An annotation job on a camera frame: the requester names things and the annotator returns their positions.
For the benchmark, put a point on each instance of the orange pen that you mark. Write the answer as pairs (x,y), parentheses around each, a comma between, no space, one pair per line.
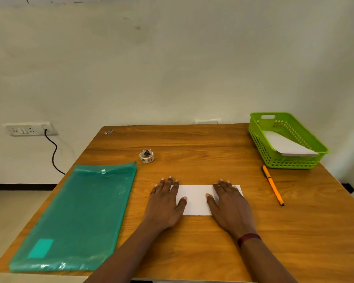
(273,185)

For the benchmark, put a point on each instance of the white wall socket panel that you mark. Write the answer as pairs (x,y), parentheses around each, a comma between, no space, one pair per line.
(20,129)

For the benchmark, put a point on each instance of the person's right hand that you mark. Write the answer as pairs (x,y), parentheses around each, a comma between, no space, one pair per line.
(233,212)

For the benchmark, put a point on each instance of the person's left forearm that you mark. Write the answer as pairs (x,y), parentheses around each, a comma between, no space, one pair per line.
(124,256)

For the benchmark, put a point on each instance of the dark red wrist band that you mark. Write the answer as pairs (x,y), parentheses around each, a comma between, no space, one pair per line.
(249,237)

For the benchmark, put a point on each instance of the person's left hand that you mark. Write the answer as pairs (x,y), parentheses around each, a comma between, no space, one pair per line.
(162,209)

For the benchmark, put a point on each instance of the green plastic basket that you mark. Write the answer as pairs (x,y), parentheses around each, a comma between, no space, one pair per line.
(286,163)

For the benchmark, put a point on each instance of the green translucent plastic folder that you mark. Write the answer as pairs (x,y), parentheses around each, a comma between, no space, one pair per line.
(82,215)

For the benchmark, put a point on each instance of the white blank wall plate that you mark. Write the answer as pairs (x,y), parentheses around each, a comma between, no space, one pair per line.
(208,121)

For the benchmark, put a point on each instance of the small clear tape roll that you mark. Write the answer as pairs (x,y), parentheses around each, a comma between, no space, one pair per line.
(146,157)

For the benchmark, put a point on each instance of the small silver foil scrap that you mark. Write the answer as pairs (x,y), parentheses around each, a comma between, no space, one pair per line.
(108,132)

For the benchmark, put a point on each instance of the black skirting board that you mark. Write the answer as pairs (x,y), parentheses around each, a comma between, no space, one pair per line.
(23,187)

